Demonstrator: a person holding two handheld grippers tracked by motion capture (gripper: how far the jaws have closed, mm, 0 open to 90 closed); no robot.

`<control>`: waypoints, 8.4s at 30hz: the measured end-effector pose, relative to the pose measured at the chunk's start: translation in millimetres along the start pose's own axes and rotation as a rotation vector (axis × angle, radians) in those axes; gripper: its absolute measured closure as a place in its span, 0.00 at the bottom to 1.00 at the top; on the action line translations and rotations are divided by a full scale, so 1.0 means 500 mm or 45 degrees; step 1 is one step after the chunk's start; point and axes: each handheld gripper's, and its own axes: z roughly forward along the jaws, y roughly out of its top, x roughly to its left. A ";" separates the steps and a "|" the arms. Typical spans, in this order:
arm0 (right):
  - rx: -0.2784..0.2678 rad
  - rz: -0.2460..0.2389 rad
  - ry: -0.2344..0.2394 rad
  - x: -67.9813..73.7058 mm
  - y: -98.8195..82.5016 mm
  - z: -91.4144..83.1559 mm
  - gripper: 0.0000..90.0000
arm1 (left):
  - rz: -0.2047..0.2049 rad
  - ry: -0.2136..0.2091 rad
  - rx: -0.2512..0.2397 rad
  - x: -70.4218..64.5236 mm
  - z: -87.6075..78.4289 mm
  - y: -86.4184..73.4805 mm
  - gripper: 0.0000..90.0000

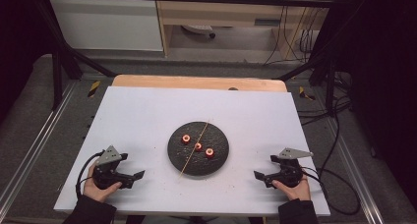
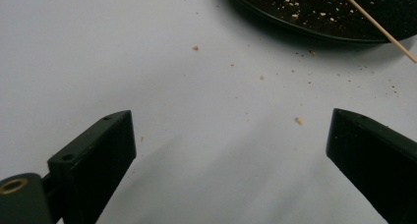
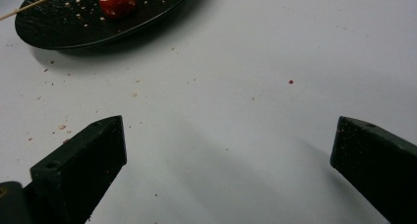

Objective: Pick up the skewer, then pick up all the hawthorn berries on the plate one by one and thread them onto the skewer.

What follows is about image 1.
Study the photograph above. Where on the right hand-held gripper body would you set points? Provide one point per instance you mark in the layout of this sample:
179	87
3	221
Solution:
290	173

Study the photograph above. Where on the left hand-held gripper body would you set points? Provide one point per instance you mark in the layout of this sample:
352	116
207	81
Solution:
105	176

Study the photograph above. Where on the wooden skewer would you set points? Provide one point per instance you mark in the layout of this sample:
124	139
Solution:
186	165

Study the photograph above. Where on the black round plate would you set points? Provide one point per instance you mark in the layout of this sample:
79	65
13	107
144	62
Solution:
209	168

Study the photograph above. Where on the red hawthorn piece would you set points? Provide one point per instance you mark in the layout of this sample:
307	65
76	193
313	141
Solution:
198	146
186	139
209	152

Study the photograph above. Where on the person's left hand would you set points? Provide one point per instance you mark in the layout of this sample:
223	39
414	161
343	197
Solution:
95	191

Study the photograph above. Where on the person's right hand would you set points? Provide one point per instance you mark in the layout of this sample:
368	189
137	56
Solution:
298	193

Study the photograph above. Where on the white board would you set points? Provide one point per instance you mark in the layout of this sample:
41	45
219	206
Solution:
137	119

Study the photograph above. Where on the yellow black tape strip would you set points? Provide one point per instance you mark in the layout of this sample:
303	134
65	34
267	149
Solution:
94	88
305	94

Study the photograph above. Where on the wooden table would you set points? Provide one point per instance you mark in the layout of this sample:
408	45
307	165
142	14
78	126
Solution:
196	82

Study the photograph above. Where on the white cabinet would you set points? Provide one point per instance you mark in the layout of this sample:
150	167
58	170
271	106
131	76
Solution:
105	24

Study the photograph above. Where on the black curtain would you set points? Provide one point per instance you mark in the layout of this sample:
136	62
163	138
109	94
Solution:
383	70
19	37

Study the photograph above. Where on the grey chair base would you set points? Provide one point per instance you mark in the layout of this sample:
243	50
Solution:
198	29

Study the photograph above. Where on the light wooden desk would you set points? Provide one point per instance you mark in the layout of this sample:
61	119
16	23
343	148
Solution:
213	16

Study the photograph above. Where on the aluminium rail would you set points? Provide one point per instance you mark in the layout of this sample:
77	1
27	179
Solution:
36	145
357	171

